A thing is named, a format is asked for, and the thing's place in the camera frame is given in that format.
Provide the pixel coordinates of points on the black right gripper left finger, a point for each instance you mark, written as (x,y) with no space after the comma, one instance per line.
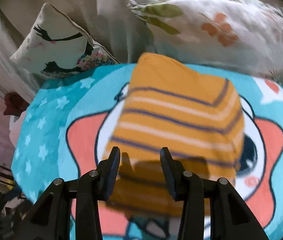
(108,170)

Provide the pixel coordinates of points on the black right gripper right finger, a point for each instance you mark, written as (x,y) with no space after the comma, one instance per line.
(172,170)

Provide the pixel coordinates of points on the orange striped knit sweater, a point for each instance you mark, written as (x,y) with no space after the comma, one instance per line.
(198,117)

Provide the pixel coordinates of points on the teal star pattern blanket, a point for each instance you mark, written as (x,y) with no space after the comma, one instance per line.
(81,111)

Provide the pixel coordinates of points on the black metal rack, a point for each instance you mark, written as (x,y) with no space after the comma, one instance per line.
(6,177)

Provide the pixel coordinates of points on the dark red plush item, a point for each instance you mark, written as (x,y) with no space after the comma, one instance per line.
(15,104)

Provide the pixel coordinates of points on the white cushion with black silhouette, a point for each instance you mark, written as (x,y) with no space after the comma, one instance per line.
(57,47)

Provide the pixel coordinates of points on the white floral leaf pillow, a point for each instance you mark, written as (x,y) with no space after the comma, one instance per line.
(242,35)

